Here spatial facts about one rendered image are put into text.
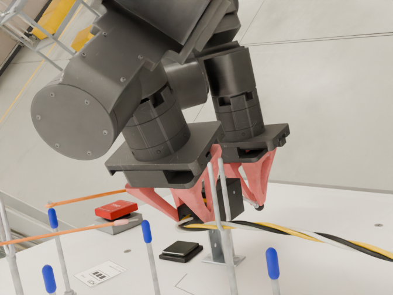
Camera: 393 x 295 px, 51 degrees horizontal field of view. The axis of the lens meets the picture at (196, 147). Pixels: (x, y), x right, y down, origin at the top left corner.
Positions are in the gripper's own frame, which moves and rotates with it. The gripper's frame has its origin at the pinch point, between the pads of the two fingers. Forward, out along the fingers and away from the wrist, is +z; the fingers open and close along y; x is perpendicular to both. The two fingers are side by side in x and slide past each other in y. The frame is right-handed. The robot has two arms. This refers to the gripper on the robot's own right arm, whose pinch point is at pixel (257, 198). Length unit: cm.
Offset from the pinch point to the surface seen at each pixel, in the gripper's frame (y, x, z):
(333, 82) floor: -34, 159, 19
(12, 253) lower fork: -7.2, -28.9, -9.5
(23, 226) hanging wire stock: -61, 1, 10
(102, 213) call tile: -23.0, -6.9, -0.1
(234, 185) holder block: 2.2, -8.1, -5.8
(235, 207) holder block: 2.2, -9.0, -3.6
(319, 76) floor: -42, 164, 16
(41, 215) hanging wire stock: -89, 21, 20
